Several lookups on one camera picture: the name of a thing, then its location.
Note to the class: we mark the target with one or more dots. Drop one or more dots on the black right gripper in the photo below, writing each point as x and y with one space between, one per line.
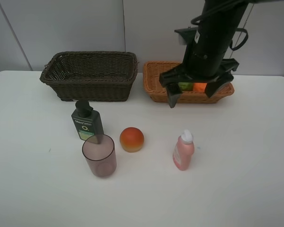
201 63

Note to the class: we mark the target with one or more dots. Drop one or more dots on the green papaya fruit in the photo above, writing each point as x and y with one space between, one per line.
185 86

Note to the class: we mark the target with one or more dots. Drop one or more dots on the orange mandarin fruit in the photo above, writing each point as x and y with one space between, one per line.
199 87

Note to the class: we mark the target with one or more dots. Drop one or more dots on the pink lotion bottle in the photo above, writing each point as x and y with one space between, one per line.
183 151

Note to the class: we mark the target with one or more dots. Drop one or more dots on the red orange peach fruit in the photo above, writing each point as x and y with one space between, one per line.
131 139

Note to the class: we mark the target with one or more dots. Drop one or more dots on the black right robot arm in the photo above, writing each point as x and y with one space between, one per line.
206 44

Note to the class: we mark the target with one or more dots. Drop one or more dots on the light orange wicker basket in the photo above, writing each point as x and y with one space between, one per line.
152 86

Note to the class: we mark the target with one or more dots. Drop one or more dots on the dark green pump bottle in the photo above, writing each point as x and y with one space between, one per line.
87 121

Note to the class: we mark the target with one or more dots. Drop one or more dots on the translucent purple plastic cup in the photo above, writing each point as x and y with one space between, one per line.
99 153

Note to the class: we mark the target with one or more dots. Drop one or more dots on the dark brown wicker basket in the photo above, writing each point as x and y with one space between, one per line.
98 76

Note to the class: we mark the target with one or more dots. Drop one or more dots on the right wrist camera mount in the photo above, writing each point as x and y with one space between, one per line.
186 35

